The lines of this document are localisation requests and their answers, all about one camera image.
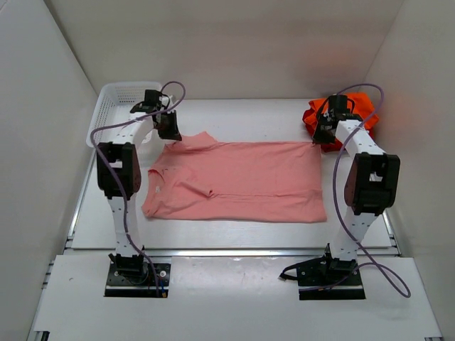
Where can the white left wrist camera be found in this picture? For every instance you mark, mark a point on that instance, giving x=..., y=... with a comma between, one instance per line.
x=167, y=100

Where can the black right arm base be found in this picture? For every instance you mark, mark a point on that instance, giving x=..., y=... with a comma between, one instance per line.
x=326, y=279

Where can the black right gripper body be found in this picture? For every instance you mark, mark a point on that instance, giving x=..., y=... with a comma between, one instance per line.
x=322, y=122

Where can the red t shirt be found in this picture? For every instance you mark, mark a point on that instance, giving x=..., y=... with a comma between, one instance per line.
x=310, y=122

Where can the orange t shirt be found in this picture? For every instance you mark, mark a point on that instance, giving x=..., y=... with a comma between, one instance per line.
x=362, y=106

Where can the white plastic basket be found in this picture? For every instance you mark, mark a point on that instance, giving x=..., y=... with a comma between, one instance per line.
x=113, y=108

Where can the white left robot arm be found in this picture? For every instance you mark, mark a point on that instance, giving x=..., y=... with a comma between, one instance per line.
x=119, y=175

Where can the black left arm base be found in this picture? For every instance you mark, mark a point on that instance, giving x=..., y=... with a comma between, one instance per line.
x=133, y=277

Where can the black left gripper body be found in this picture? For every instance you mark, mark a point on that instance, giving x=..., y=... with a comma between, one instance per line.
x=166, y=112

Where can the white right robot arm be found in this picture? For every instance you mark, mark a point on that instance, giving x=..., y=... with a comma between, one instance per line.
x=371, y=184

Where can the pink t shirt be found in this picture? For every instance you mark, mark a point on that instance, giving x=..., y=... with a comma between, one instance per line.
x=201, y=178

